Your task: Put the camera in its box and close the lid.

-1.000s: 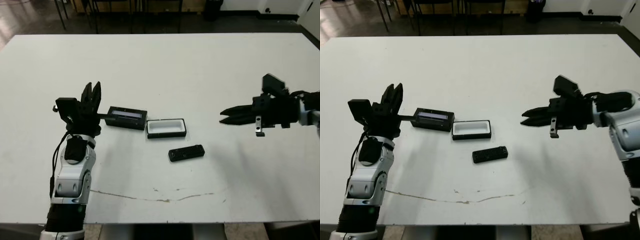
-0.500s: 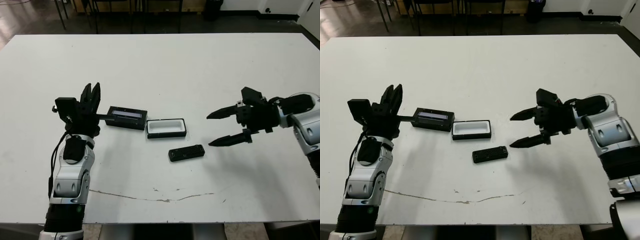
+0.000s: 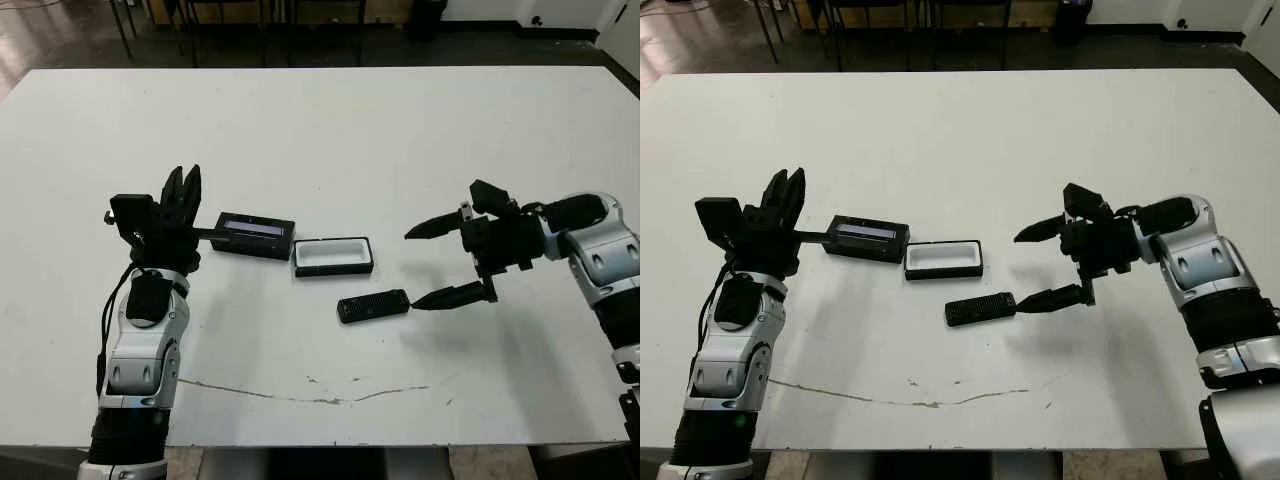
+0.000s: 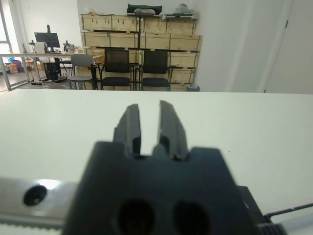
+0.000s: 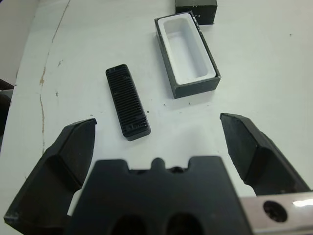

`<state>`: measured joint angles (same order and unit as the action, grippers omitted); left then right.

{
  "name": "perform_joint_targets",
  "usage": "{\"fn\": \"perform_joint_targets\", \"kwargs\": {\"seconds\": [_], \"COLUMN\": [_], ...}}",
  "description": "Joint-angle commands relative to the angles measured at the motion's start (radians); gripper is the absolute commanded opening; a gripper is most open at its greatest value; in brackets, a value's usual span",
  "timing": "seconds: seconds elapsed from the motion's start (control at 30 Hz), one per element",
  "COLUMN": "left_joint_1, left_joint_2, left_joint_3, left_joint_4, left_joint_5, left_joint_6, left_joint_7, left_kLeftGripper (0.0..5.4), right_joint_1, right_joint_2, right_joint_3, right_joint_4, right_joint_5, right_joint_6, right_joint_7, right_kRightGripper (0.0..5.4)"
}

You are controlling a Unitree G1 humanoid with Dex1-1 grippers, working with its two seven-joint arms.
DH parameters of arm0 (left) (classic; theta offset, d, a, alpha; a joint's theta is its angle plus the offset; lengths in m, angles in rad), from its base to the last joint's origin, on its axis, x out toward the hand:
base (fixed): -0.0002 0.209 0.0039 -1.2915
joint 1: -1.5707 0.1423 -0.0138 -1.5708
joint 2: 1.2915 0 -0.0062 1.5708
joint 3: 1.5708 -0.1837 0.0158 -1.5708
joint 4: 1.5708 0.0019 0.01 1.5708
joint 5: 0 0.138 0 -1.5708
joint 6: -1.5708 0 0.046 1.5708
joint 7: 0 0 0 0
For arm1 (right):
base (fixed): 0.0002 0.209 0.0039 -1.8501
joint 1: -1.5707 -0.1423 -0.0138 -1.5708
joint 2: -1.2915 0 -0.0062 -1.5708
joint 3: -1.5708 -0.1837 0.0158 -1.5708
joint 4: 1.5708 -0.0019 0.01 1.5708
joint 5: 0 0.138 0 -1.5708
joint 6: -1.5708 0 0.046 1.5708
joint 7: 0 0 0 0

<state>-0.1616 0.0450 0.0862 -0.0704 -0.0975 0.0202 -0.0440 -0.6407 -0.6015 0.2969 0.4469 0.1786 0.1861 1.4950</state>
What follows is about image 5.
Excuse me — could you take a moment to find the black ribbed camera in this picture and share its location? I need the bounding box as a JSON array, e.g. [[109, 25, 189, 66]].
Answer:
[[105, 64, 152, 142]]

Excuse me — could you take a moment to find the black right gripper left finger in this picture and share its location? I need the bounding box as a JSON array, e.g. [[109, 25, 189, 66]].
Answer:
[[3, 118, 98, 231]]

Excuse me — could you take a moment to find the black box with white insert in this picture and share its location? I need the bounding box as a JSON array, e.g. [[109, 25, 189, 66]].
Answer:
[[154, 10, 222, 100]]

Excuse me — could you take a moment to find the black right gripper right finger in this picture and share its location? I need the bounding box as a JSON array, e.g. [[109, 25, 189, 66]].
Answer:
[[219, 112, 313, 197]]

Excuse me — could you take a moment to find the black box lid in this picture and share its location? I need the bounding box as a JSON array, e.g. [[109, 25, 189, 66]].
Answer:
[[175, 0, 218, 25]]

